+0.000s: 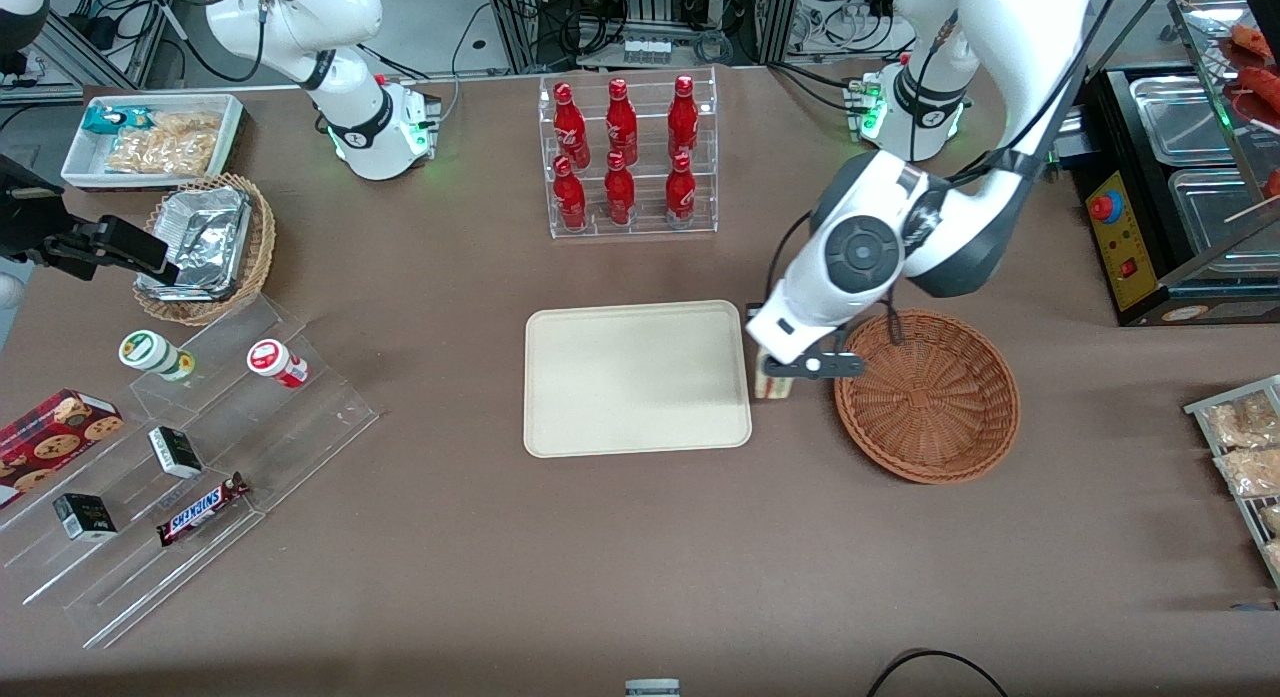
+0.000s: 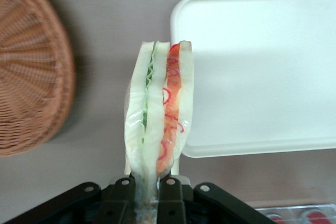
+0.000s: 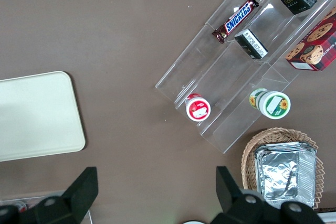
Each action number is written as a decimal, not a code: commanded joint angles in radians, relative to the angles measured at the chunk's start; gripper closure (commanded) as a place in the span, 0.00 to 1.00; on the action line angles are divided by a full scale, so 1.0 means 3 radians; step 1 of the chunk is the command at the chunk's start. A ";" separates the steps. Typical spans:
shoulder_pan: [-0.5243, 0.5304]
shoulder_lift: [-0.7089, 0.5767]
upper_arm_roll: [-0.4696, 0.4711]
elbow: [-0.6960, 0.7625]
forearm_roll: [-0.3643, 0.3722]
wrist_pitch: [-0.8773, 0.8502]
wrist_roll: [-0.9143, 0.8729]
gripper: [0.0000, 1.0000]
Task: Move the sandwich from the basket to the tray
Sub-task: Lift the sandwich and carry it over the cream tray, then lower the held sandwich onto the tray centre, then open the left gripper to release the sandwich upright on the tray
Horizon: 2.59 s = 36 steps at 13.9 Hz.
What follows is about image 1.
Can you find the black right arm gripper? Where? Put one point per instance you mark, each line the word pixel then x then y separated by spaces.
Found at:
pixel 28 220

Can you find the layered sandwich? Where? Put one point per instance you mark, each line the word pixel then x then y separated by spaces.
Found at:
pixel 775 387

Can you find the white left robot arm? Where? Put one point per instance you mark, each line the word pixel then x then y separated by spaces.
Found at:
pixel 1020 57

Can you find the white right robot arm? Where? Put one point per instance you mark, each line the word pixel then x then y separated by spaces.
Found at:
pixel 300 27

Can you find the large round brown wicker basket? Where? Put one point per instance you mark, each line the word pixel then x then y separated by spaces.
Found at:
pixel 930 407

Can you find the small tan wicker basket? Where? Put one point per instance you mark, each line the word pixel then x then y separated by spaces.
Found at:
pixel 258 247

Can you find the beige rectangular tray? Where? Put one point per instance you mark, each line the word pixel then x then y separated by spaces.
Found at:
pixel 640 377

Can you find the tray of packaged snacks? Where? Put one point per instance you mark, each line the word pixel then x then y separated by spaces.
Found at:
pixel 1195 409

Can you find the aluminium foil container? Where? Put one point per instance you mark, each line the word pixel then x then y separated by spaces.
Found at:
pixel 205 237

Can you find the clear bag yellow crackers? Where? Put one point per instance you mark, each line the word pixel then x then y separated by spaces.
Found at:
pixel 160 155
pixel 190 124

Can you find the white rectangular bin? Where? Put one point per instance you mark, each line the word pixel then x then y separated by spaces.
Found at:
pixel 75 167

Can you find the white jar green lid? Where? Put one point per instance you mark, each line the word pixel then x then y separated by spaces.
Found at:
pixel 150 354

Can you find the teal snack packet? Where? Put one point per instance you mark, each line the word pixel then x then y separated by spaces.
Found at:
pixel 110 119

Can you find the white jar red lid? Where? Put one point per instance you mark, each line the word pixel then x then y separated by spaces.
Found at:
pixel 275 362

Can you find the red cookie box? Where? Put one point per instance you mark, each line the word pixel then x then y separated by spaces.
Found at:
pixel 55 442

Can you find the small black carton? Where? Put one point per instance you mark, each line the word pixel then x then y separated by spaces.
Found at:
pixel 175 452
pixel 85 517

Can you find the red cola bottle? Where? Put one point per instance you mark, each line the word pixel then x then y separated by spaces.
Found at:
pixel 570 127
pixel 569 197
pixel 621 125
pixel 619 194
pixel 680 192
pixel 683 122

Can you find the clear acrylic stepped stand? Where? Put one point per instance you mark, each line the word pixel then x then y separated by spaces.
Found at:
pixel 280 427

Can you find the Snickers chocolate bar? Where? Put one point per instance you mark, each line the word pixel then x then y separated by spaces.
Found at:
pixel 200 510

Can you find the clear acrylic bottle rack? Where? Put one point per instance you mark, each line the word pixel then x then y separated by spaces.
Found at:
pixel 652 137

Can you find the silver metal box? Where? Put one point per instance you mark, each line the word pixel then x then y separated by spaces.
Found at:
pixel 1068 147

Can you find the black food warmer yellow panel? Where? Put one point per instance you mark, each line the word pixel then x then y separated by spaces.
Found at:
pixel 1125 247

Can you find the white power strip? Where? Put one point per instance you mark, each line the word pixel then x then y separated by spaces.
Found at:
pixel 647 50

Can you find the steel food pan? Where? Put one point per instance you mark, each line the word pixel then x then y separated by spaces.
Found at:
pixel 1215 217
pixel 1180 117

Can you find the clear pack of fried snacks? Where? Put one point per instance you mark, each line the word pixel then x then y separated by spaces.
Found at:
pixel 1270 519
pixel 1274 555
pixel 1250 472
pixel 1240 422

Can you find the wooden skewer stick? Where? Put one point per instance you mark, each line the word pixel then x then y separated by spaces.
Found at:
pixel 1250 210

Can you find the aluminium frame rack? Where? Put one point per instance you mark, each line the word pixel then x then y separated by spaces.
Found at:
pixel 640 7

